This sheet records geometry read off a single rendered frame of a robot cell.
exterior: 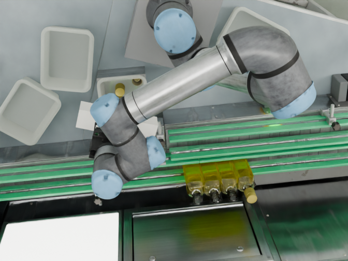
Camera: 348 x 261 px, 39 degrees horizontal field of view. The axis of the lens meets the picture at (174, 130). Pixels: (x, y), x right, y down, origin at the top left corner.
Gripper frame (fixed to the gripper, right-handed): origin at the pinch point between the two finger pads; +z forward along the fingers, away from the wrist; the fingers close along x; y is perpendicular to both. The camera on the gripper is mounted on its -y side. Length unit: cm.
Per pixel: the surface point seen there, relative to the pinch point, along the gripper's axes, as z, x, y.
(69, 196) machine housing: 28, 50, 9
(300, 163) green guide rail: 17, 9, -71
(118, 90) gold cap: 27.8, 1.0, 0.0
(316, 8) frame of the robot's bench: 79, -37, -81
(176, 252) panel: -14.1, 34.1, -27.3
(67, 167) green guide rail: 18.1, 30.3, 12.0
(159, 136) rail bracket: 12.4, 7.7, -16.2
